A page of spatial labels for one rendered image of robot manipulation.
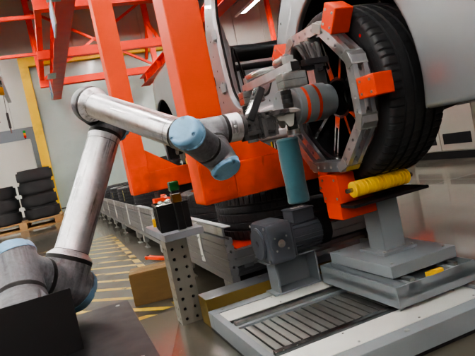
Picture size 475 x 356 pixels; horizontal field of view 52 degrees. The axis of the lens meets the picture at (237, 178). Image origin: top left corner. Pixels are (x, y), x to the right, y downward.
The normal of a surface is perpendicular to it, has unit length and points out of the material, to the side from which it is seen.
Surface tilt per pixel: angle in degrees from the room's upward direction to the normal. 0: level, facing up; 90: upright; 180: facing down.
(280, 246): 90
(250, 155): 90
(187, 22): 90
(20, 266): 46
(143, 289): 90
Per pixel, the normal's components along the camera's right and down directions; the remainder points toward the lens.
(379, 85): 0.36, -0.01
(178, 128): -0.44, -0.36
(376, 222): -0.91, 0.21
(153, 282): 0.14, 0.04
